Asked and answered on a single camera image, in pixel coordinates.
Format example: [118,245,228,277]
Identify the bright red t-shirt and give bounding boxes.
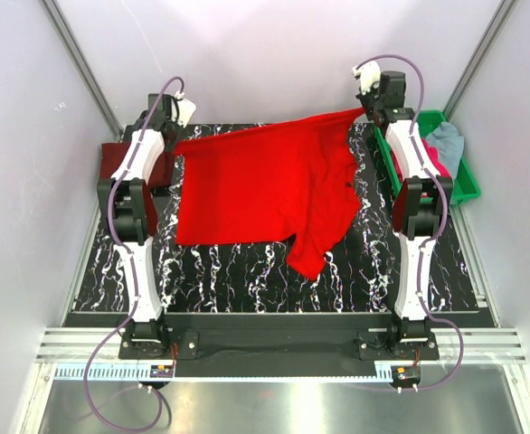
[175,108,364,280]

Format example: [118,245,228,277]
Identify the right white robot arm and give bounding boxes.
[355,61,453,359]

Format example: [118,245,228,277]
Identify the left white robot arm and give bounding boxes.
[97,91,195,360]

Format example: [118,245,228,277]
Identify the folded maroon t-shirt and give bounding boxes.
[99,142,175,188]

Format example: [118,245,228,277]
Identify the pink crumpled t-shirt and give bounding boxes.
[393,138,454,180]

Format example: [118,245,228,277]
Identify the grey-blue crumpled t-shirt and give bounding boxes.
[426,121,465,178]

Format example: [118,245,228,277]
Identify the green plastic bin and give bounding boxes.
[374,110,481,205]

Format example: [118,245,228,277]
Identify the left orange connector block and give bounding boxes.
[150,365,174,378]

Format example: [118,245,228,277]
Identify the orange connector block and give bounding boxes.
[393,365,421,381]
[150,365,174,378]

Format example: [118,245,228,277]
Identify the right orange connector block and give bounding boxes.
[393,365,421,381]

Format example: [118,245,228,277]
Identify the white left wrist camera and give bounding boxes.
[174,91,196,127]

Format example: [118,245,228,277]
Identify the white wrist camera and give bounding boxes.
[352,61,381,95]
[174,91,196,127]

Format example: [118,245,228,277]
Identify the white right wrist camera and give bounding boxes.
[352,61,381,95]

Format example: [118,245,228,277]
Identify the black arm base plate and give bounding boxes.
[119,313,440,381]

